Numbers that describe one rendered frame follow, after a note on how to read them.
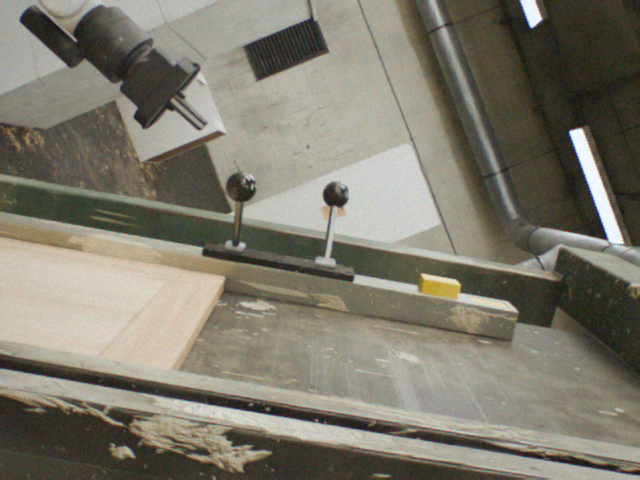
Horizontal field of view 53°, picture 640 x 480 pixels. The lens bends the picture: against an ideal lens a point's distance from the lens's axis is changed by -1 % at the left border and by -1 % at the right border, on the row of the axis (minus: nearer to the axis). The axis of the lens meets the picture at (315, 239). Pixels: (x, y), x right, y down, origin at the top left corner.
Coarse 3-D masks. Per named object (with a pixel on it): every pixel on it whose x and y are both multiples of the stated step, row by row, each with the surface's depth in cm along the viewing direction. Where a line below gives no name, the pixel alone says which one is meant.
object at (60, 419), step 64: (0, 384) 34; (64, 384) 35; (128, 384) 38; (192, 384) 38; (0, 448) 34; (64, 448) 34; (128, 448) 34; (192, 448) 34; (256, 448) 34; (320, 448) 34; (384, 448) 35; (448, 448) 36; (512, 448) 38; (576, 448) 39
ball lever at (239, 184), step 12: (228, 180) 78; (240, 180) 77; (252, 180) 78; (228, 192) 78; (240, 192) 77; (252, 192) 78; (240, 204) 80; (240, 216) 82; (240, 228) 83; (240, 252) 85
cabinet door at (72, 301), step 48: (0, 240) 81; (0, 288) 65; (48, 288) 68; (96, 288) 70; (144, 288) 74; (192, 288) 76; (0, 336) 53; (48, 336) 55; (96, 336) 57; (144, 336) 59; (192, 336) 62
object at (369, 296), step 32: (0, 224) 83; (32, 224) 84; (64, 224) 87; (128, 256) 84; (160, 256) 84; (192, 256) 83; (224, 288) 84; (256, 288) 84; (288, 288) 84; (320, 288) 84; (352, 288) 84; (384, 288) 84; (416, 288) 87; (416, 320) 85; (448, 320) 85; (480, 320) 85; (512, 320) 85
